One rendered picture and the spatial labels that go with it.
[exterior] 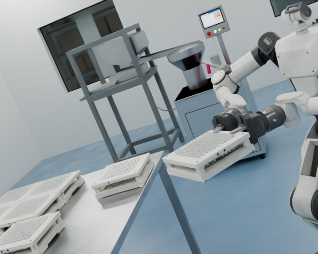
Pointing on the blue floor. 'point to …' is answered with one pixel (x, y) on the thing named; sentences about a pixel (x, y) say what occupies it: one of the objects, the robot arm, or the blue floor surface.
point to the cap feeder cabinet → (182, 105)
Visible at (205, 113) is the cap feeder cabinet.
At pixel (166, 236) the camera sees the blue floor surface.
